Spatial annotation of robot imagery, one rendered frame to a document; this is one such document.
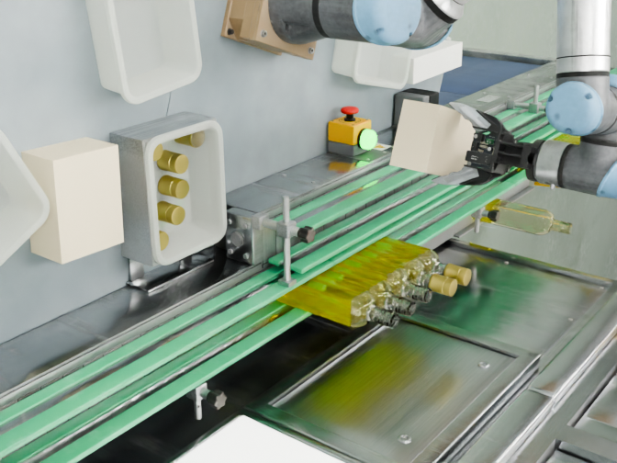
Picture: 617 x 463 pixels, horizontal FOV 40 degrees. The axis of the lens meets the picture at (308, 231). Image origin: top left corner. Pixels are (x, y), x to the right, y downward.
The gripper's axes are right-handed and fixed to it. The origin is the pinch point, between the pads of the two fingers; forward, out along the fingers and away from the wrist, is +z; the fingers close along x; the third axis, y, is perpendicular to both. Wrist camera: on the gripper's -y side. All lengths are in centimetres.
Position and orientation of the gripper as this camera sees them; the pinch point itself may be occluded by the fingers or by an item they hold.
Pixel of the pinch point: (442, 142)
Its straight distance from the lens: 157.6
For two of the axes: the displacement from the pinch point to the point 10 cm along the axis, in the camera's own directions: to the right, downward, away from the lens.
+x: -2.1, 9.7, 1.1
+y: -5.8, -0.3, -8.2
